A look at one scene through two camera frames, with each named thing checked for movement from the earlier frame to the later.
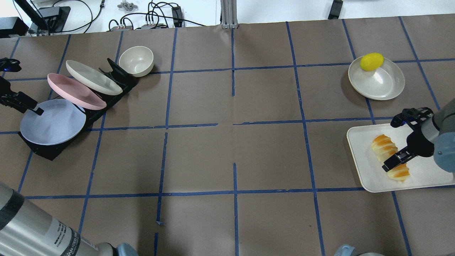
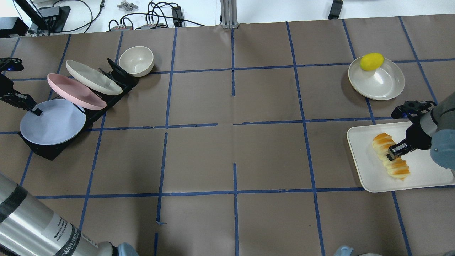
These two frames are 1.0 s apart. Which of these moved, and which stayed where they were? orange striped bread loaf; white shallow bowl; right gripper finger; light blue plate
Moved: right gripper finger
Stayed: white shallow bowl; orange striped bread loaf; light blue plate
